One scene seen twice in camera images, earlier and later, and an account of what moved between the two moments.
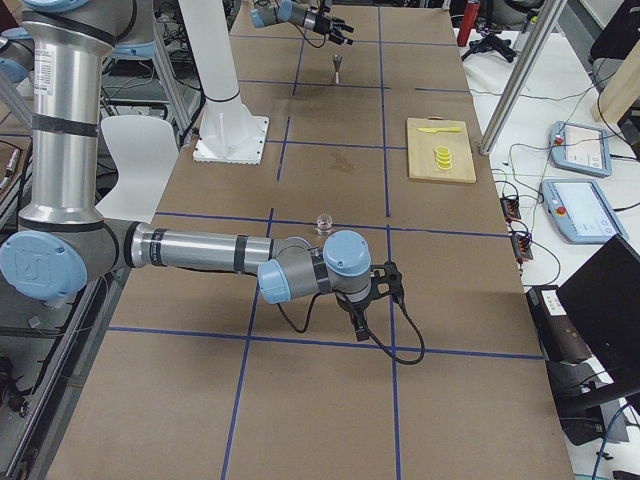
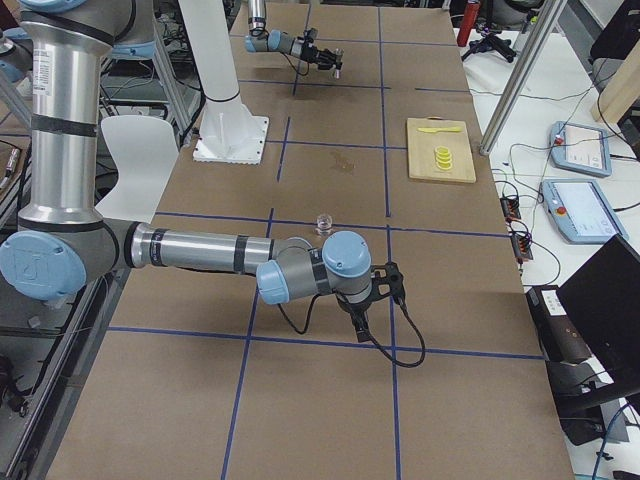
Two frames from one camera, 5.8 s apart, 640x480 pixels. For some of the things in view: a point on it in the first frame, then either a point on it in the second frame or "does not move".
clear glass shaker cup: x=324 y=224 does not move
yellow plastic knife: x=432 y=130 does not move
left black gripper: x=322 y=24 → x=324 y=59
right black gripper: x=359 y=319 does not move
